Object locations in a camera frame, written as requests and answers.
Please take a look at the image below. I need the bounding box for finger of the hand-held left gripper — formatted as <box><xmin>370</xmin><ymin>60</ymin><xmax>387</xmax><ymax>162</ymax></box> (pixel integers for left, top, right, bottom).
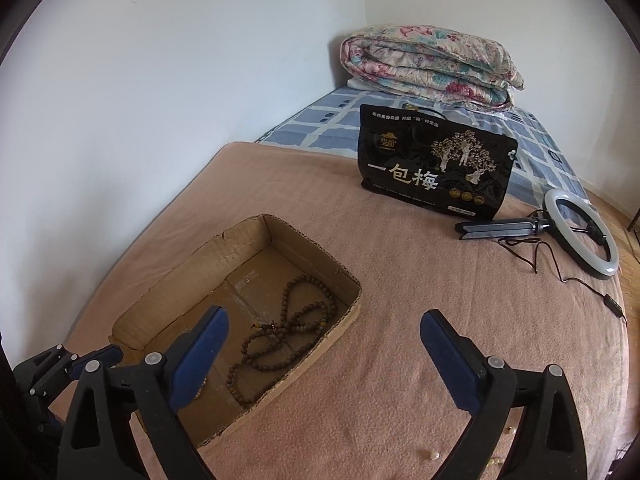
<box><xmin>67</xmin><ymin>344</ymin><xmax>124</xmax><ymax>382</ymax></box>
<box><xmin>12</xmin><ymin>344</ymin><xmax>77</xmax><ymax>409</ymax></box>

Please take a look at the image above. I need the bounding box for black printed snack bag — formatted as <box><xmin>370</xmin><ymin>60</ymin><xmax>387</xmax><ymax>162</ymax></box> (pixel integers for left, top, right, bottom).
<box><xmin>358</xmin><ymin>104</ymin><xmax>519</xmax><ymax>221</ymax></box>

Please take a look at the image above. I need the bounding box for folded floral quilt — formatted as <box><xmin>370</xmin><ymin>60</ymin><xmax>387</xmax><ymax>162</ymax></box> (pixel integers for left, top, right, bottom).
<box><xmin>340</xmin><ymin>25</ymin><xmax>525</xmax><ymax>110</ymax></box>

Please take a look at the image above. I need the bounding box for brown cardboard box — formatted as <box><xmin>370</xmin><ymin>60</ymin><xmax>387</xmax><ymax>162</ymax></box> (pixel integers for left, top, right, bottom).
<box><xmin>110</xmin><ymin>214</ymin><xmax>362</xmax><ymax>447</ymax></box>

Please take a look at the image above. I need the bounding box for brown bead necklace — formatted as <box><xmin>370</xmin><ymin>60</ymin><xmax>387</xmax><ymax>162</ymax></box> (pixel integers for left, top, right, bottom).
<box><xmin>227</xmin><ymin>275</ymin><xmax>338</xmax><ymax>406</ymax></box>

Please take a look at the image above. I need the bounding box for black folded tripod stand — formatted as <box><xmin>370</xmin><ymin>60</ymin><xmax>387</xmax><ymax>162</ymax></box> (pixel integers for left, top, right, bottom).
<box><xmin>454</xmin><ymin>212</ymin><xmax>551</xmax><ymax>242</ymax></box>

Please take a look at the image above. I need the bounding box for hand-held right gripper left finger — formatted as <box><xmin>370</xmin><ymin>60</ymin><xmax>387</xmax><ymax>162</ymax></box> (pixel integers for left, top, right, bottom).
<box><xmin>57</xmin><ymin>305</ymin><xmax>231</xmax><ymax>480</ymax></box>

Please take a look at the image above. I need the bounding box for black ring light cable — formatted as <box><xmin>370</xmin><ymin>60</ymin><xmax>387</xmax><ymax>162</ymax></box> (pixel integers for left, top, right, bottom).
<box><xmin>500</xmin><ymin>237</ymin><xmax>626</xmax><ymax>321</ymax></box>

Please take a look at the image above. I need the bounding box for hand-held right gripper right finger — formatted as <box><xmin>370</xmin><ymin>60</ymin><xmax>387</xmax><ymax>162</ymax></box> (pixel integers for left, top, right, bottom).
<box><xmin>419</xmin><ymin>309</ymin><xmax>588</xmax><ymax>480</ymax></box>

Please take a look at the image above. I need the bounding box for blue patterned bed sheet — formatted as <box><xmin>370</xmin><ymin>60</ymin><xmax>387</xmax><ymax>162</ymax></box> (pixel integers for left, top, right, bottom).
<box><xmin>255</xmin><ymin>86</ymin><xmax>591</xmax><ymax>211</ymax></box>

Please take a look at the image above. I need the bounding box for white ring light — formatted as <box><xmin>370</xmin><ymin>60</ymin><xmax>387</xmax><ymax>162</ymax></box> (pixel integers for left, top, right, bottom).
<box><xmin>544</xmin><ymin>188</ymin><xmax>620</xmax><ymax>279</ymax></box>

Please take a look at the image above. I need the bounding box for pink fleece blanket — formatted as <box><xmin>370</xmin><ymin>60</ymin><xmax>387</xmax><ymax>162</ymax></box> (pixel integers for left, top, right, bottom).
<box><xmin>50</xmin><ymin>141</ymin><xmax>626</xmax><ymax>480</ymax></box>

